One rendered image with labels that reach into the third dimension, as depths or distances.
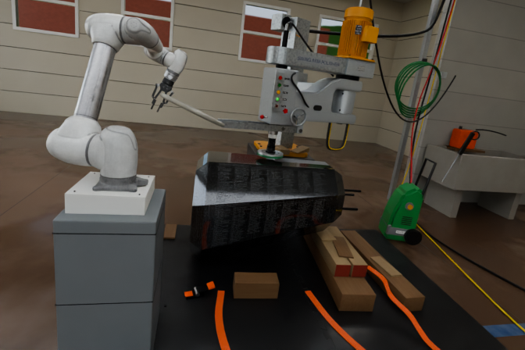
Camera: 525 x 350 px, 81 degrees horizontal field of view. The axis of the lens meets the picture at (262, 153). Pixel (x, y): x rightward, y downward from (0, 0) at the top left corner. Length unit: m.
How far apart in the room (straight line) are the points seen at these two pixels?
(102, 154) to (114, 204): 0.22
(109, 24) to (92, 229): 0.95
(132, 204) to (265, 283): 1.13
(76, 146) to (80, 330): 0.82
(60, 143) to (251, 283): 1.40
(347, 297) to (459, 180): 2.68
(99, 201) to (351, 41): 2.17
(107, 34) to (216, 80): 6.75
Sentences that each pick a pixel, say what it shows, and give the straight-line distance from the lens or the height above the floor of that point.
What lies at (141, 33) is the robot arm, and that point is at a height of 1.59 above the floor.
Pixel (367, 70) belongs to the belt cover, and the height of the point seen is 1.62.
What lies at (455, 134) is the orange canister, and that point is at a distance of 5.04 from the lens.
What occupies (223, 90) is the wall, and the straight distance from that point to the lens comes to 8.40.
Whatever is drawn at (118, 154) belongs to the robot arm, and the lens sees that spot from 1.48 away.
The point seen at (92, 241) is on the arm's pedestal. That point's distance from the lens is 1.51.
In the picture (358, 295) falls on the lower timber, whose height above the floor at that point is 0.14.
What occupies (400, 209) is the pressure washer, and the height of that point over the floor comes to 0.35.
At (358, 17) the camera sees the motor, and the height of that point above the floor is 2.02.
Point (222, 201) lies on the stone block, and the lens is 2.14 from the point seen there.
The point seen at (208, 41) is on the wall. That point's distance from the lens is 8.40.
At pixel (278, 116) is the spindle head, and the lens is 2.36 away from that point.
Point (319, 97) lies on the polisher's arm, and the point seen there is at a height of 1.36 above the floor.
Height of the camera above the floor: 1.44
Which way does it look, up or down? 13 degrees down
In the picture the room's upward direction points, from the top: 7 degrees clockwise
